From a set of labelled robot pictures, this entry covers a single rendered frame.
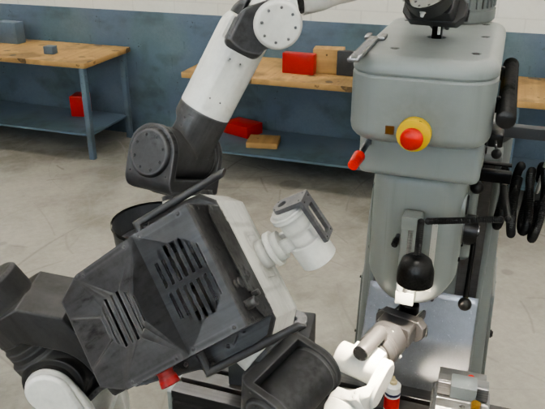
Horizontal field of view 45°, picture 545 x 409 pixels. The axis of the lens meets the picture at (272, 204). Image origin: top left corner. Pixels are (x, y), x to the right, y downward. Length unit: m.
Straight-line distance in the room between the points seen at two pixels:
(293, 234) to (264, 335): 0.17
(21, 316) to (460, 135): 0.81
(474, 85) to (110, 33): 5.71
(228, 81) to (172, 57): 5.33
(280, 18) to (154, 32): 5.41
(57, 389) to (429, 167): 0.80
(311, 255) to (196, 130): 0.28
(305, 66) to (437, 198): 4.00
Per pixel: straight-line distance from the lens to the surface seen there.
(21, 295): 1.22
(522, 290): 4.30
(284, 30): 1.08
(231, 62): 1.10
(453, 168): 1.34
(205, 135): 1.12
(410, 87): 1.20
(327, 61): 5.37
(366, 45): 1.25
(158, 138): 1.09
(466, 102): 1.20
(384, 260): 1.49
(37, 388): 1.25
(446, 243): 1.45
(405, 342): 1.54
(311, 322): 1.80
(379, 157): 1.35
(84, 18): 6.84
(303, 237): 1.10
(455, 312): 2.04
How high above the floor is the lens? 2.14
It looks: 25 degrees down
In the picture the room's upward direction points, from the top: straight up
